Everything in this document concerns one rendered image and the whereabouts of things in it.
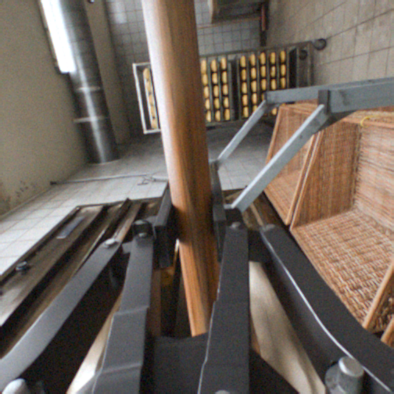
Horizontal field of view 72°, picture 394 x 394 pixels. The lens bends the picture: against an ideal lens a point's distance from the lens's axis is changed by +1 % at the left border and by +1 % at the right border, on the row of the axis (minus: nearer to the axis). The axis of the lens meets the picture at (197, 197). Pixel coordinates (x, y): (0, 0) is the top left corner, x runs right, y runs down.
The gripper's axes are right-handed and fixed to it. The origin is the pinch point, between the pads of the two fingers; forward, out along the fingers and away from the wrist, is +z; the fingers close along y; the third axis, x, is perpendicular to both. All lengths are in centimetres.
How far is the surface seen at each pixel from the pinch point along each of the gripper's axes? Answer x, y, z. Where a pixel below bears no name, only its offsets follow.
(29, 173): -34, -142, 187
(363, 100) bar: 4.3, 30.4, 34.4
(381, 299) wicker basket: -39, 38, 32
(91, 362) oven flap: -53, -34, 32
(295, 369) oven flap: -54, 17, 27
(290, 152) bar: -4.1, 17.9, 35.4
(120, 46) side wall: 101, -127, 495
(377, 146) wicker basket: -15, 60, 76
